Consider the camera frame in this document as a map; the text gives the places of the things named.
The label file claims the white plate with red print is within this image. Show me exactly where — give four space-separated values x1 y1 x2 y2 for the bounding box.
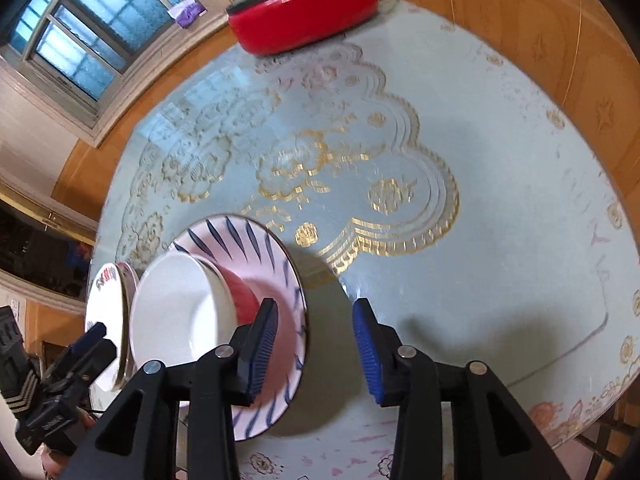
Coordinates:
84 262 126 391

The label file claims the white plate with gold rim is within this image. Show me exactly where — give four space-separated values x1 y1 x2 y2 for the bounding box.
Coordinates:
114 261 142 381

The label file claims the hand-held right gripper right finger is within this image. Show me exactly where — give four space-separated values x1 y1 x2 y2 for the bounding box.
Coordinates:
351 297 571 480

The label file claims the person's left hand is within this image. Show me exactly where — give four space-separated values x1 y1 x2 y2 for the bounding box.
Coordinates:
40 447 73 480

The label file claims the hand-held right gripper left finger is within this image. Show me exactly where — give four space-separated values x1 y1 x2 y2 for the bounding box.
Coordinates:
72 297 279 480

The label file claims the red electric pot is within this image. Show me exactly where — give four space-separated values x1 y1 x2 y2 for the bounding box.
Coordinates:
227 0 379 57

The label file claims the pink plate with blue stripes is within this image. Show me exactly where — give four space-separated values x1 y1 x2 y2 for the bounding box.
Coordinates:
167 214 308 442

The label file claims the dark wooden cabinet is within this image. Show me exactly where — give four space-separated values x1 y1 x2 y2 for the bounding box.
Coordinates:
0 195 98 306

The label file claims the stone framed window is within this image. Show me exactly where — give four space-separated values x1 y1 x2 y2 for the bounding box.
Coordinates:
0 0 231 148

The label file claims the purple tissue pack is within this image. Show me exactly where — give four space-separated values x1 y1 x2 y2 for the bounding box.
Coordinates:
169 0 207 28

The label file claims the wooden chair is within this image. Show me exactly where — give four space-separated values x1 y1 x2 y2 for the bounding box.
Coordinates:
570 400 631 480

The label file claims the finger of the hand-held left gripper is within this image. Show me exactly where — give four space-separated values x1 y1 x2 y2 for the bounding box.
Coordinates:
45 322 118 397

